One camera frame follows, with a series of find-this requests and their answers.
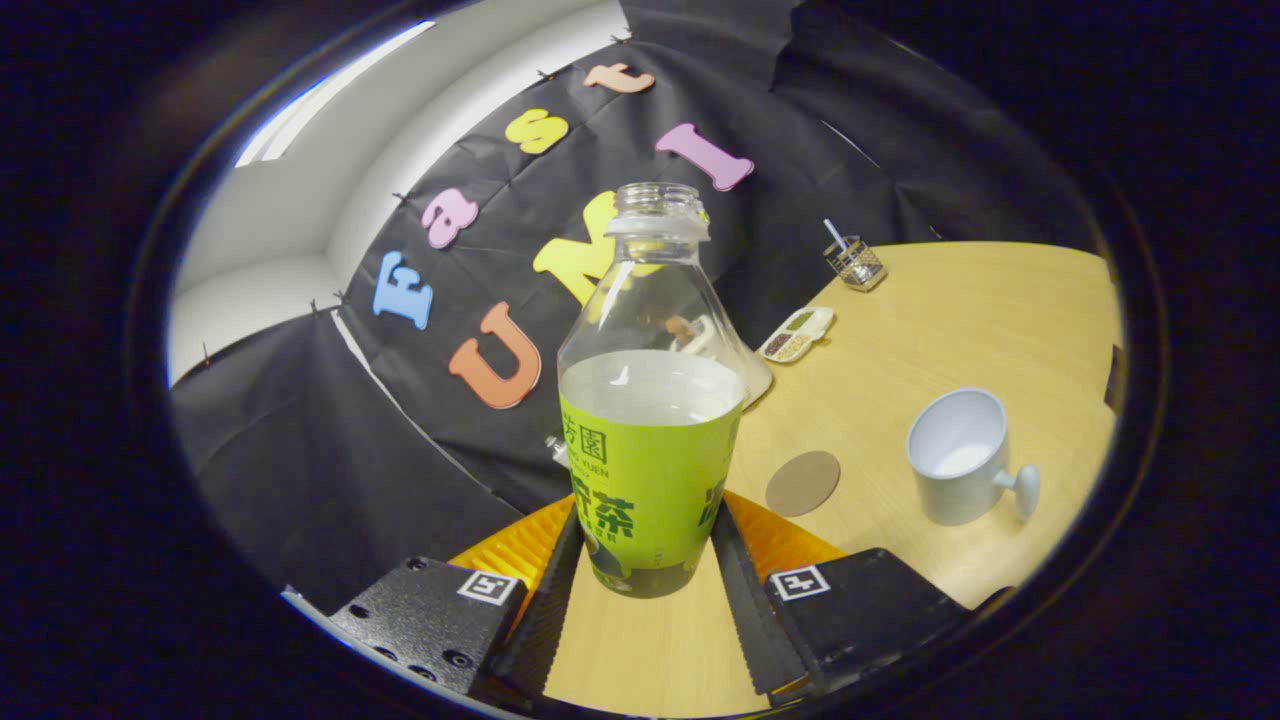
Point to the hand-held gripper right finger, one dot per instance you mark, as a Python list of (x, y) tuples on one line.
[(745, 610)]

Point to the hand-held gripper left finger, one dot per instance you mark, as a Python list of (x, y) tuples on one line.
[(550, 610)]

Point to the brown round coaster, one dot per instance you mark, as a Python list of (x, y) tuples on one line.
[(803, 484)]

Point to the green label juice bottle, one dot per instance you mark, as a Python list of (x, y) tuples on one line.
[(650, 470)]

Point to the white cup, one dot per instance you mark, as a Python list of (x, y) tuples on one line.
[(960, 490)]

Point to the small white green bottle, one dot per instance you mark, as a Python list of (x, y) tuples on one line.
[(555, 448)]

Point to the white toaster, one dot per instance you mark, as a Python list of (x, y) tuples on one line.
[(758, 385)]

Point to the white divided snack tray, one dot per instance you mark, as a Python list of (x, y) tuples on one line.
[(796, 335)]

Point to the black backdrop cloth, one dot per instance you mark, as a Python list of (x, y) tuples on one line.
[(300, 450)]

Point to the wooden table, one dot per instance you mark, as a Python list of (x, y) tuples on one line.
[(950, 320)]

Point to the white straw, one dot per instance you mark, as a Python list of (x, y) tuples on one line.
[(834, 232)]

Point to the small black clamp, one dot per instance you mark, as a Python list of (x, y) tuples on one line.
[(1112, 380)]

